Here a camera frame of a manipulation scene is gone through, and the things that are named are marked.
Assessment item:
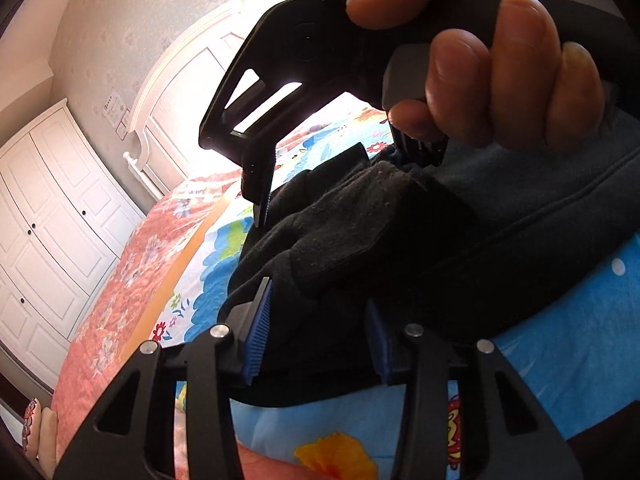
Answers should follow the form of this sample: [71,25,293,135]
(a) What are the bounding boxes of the black pants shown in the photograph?
[217,142,640,409]

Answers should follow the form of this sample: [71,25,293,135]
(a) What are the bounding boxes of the right hand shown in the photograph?
[345,0,606,154]

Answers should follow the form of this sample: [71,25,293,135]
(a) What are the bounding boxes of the blue cartoon bed sheet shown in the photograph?
[150,94,640,480]

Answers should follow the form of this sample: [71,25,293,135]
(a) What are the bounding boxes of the white headboard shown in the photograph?
[122,0,272,200]

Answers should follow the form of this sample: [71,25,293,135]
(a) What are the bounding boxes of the pink floral bedspread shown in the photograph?
[49,169,321,480]

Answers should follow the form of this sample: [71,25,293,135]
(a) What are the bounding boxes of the white wardrobe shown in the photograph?
[1,100,144,390]

